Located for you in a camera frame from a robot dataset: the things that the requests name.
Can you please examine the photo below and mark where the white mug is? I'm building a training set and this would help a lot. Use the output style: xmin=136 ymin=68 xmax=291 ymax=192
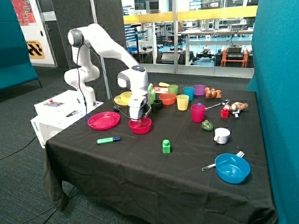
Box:
xmin=214 ymin=127 xmax=230 ymax=144

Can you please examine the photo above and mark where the yellow plastic cup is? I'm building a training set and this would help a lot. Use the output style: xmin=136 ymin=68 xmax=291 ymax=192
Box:
xmin=177 ymin=94 xmax=189 ymax=111

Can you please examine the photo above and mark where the small black cup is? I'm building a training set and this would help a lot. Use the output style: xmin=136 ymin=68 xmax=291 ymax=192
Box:
xmin=153 ymin=99 xmax=163 ymax=110

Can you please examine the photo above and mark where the green highlighter marker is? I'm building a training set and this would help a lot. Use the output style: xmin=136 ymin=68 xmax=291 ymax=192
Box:
xmin=96 ymin=136 xmax=122 ymax=145

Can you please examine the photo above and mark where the brown teddy bear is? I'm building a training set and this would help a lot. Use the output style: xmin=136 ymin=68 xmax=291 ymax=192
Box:
xmin=205 ymin=87 xmax=222 ymax=99

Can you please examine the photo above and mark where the green plastic cup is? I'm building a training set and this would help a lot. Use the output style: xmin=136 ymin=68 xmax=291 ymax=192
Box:
xmin=167 ymin=84 xmax=178 ymax=95

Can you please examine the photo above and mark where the dark toy plum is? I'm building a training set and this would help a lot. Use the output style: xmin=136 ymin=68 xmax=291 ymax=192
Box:
xmin=113 ymin=105 xmax=121 ymax=112

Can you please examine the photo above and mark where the brown plush toy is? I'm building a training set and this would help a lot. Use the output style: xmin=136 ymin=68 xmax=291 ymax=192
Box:
xmin=224 ymin=102 xmax=248 ymax=113

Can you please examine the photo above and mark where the purple plastic bowl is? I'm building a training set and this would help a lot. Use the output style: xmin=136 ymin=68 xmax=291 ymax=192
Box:
xmin=193 ymin=84 xmax=207 ymax=96

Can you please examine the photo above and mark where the pink plastic cup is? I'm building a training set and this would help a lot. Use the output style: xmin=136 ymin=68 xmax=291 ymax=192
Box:
xmin=191 ymin=104 xmax=206 ymax=123

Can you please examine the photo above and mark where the yellow plastic plate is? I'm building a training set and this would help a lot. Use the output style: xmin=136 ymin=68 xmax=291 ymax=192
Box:
xmin=114 ymin=95 xmax=130 ymax=106

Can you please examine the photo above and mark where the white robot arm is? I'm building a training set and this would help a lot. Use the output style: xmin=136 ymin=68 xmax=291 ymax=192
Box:
xmin=64 ymin=24 xmax=151 ymax=120

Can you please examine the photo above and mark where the green white spray bottle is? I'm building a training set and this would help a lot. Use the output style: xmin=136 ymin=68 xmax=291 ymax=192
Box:
xmin=148 ymin=83 xmax=156 ymax=105

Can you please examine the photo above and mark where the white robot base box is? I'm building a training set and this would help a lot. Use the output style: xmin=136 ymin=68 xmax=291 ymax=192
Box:
xmin=31 ymin=90 xmax=103 ymax=148

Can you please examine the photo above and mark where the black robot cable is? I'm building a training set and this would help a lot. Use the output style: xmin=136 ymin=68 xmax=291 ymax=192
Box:
xmin=76 ymin=43 xmax=131 ymax=119

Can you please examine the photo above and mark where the pink plastic plate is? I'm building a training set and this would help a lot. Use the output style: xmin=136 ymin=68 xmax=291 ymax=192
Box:
xmin=88 ymin=112 xmax=120 ymax=130

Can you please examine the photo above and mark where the yellow plastic bowl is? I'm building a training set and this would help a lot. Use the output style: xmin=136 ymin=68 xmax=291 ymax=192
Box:
xmin=120 ymin=91 xmax=132 ymax=104

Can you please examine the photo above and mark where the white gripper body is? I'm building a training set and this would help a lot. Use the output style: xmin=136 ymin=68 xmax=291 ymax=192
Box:
xmin=128 ymin=95 xmax=151 ymax=120

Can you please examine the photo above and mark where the pink plastic bowl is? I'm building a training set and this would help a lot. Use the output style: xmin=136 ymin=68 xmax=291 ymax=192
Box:
xmin=128 ymin=117 xmax=152 ymax=134

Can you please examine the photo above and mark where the blue plastic cup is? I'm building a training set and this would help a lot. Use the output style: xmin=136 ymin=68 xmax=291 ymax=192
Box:
xmin=183 ymin=86 xmax=195 ymax=101

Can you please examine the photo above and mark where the black tablecloth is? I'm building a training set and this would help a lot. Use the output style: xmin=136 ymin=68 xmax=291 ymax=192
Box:
xmin=43 ymin=90 xmax=278 ymax=224

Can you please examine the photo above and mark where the black marker pen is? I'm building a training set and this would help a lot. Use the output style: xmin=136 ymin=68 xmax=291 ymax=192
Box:
xmin=66 ymin=111 xmax=78 ymax=117

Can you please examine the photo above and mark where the green toy bell pepper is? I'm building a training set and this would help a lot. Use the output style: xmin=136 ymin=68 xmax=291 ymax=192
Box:
xmin=201 ymin=120 xmax=214 ymax=132

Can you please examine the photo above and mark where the orange plastic bowl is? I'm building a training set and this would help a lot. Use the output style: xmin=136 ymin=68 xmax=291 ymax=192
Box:
xmin=159 ymin=93 xmax=177 ymax=105

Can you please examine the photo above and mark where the red packet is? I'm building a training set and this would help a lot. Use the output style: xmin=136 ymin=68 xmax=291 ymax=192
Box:
xmin=153 ymin=86 xmax=168 ymax=94

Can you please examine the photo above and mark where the metal fork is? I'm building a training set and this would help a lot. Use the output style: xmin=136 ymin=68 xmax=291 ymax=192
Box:
xmin=201 ymin=151 xmax=245 ymax=171

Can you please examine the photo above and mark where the red toy brick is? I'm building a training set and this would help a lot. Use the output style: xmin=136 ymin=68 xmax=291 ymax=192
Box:
xmin=221 ymin=108 xmax=229 ymax=119

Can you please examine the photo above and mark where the green toy brick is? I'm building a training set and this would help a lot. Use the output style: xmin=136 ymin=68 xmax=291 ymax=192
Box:
xmin=162 ymin=139 xmax=171 ymax=154

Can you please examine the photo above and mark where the yellow toy banana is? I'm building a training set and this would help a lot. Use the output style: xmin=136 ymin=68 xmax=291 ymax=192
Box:
xmin=159 ymin=82 xmax=169 ymax=88

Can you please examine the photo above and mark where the blue plastic bowl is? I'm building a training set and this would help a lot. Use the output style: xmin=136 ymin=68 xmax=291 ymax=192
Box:
xmin=215 ymin=154 xmax=251 ymax=184

